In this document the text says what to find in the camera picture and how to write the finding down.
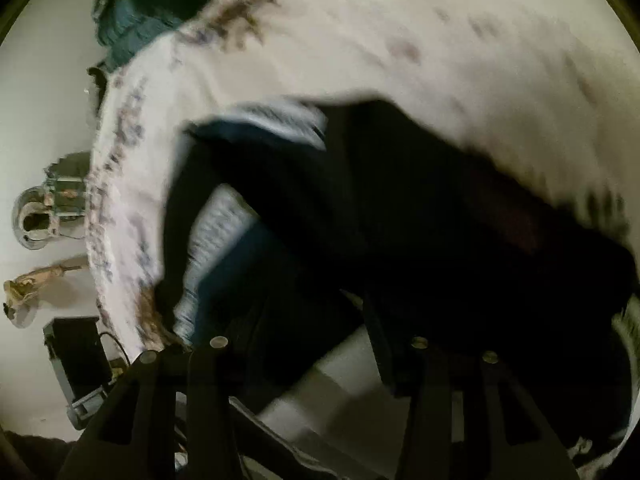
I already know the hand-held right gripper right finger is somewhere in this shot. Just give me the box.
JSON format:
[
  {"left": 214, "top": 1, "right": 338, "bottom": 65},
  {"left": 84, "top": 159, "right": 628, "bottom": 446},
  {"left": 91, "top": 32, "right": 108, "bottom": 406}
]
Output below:
[{"left": 395, "top": 336, "right": 583, "bottom": 480}]

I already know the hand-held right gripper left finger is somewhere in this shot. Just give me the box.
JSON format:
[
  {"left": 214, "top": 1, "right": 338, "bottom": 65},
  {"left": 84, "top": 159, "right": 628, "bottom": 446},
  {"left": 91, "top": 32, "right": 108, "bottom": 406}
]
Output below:
[{"left": 55, "top": 336, "right": 251, "bottom": 480}]

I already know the dark garment with white trim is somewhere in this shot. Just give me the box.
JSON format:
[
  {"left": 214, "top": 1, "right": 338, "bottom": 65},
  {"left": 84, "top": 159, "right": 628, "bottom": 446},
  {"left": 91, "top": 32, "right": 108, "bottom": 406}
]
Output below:
[{"left": 155, "top": 97, "right": 638, "bottom": 441}]

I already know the black box device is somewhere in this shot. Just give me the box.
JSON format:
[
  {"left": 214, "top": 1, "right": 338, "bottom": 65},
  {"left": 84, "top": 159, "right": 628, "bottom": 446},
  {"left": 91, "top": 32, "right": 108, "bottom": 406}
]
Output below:
[{"left": 42, "top": 316, "right": 131, "bottom": 431}]

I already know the floral printed bed sheet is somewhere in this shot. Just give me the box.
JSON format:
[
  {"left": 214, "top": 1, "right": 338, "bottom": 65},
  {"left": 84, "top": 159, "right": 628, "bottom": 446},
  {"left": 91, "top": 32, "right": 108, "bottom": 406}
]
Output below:
[{"left": 85, "top": 0, "right": 640, "bottom": 480}]

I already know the dark green blanket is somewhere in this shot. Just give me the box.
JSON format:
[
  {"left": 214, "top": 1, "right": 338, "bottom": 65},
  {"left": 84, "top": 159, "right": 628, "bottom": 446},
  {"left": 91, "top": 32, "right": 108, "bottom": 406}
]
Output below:
[{"left": 89, "top": 0, "right": 241, "bottom": 73}]

